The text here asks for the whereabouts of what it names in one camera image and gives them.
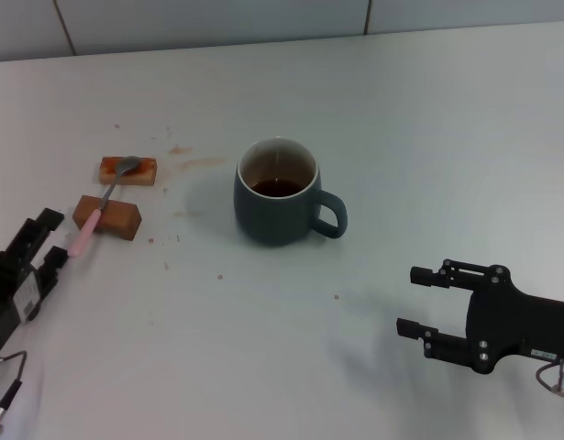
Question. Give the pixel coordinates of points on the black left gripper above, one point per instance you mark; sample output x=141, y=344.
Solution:
x=11, y=289

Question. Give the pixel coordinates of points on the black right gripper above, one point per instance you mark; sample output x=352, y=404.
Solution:
x=515, y=321

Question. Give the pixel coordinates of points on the grey ceramic cup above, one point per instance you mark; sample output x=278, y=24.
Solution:
x=272, y=220

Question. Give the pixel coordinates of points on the dark brown arched wooden block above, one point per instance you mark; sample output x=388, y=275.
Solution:
x=118, y=220

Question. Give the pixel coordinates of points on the light wooden block red stain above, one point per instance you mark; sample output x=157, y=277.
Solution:
x=144, y=174

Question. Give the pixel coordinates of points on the dark coffee liquid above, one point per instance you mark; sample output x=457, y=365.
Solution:
x=278, y=188

